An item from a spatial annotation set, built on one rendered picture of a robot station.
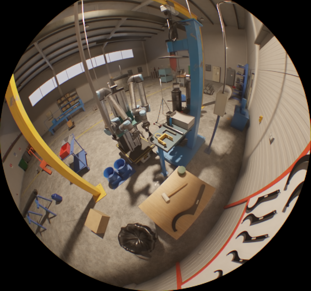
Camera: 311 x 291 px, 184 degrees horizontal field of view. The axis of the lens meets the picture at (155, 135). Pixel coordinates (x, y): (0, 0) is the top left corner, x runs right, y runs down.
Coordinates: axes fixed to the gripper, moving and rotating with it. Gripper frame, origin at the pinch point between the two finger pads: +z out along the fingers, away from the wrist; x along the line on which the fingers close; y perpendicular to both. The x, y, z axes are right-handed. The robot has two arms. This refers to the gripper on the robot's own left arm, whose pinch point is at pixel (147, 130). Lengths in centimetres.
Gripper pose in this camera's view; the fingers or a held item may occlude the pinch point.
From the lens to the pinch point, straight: 155.1
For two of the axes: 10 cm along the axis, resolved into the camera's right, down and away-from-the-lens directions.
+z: 1.5, 7.3, 6.7
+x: 8.5, -4.4, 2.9
